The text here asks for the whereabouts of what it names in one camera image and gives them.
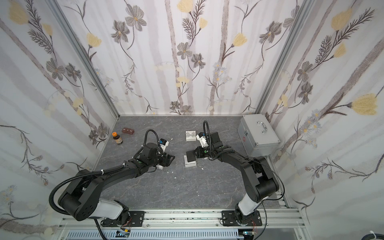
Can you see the brown bottle orange cap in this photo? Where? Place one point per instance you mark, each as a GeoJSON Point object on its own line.
{"type": "Point", "coordinates": [117, 138]}

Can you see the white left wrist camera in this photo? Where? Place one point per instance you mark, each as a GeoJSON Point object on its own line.
{"type": "Point", "coordinates": [163, 144]}

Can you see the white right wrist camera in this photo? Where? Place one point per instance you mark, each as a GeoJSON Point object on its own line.
{"type": "Point", "coordinates": [201, 137]}

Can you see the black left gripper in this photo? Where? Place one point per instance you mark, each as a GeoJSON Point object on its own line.
{"type": "Point", "coordinates": [165, 159]}

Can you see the dark grey foam insert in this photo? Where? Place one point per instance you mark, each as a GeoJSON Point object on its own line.
{"type": "Point", "coordinates": [191, 156]}

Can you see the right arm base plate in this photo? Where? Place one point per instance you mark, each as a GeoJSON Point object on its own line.
{"type": "Point", "coordinates": [236, 219]}

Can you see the silver aluminium first aid case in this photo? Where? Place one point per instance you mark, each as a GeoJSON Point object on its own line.
{"type": "Point", "coordinates": [257, 135]}

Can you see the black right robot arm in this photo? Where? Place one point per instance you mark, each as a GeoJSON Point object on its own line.
{"type": "Point", "coordinates": [260, 181]}

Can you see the white jewelry box base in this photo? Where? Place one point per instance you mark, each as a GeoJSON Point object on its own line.
{"type": "Point", "coordinates": [189, 164]}

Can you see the far white bow gift box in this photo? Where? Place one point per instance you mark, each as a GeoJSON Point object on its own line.
{"type": "Point", "coordinates": [191, 136]}

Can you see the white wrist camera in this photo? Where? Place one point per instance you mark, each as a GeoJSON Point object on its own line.
{"type": "Point", "coordinates": [163, 144]}
{"type": "Point", "coordinates": [201, 137]}

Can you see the aluminium mounting rail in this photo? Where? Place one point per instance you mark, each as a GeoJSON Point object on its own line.
{"type": "Point", "coordinates": [272, 218]}

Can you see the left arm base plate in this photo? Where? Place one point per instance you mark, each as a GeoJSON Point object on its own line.
{"type": "Point", "coordinates": [125, 219]}

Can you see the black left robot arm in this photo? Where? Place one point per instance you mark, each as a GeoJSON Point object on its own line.
{"type": "Point", "coordinates": [80, 196]}

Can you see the white slotted cable duct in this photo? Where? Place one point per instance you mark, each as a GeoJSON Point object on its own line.
{"type": "Point", "coordinates": [192, 234]}

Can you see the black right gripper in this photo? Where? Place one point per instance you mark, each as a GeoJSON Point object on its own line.
{"type": "Point", "coordinates": [195, 153]}

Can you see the small brown block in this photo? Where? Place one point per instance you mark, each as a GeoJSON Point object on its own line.
{"type": "Point", "coordinates": [128, 131]}

